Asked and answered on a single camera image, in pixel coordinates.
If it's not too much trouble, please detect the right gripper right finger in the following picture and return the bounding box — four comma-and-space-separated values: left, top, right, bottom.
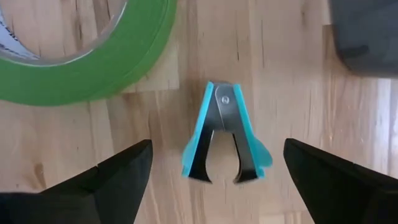
283, 138, 398, 224

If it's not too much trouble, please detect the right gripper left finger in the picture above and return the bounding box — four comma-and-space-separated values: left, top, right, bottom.
0, 139, 154, 224

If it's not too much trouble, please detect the green tape roll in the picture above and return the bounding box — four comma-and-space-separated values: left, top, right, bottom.
0, 0, 178, 107

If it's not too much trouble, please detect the teal staple remover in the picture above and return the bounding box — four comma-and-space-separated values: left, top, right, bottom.
181, 80, 274, 185

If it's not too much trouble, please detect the grey translucent plastic bin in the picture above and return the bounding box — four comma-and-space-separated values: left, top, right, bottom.
328, 0, 398, 78

